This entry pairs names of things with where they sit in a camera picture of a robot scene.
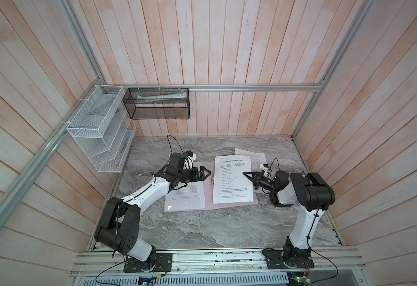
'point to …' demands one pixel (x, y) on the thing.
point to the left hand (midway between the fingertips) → (204, 177)
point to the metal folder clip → (212, 180)
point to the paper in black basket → (143, 98)
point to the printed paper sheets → (230, 185)
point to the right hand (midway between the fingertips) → (243, 173)
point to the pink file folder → (209, 204)
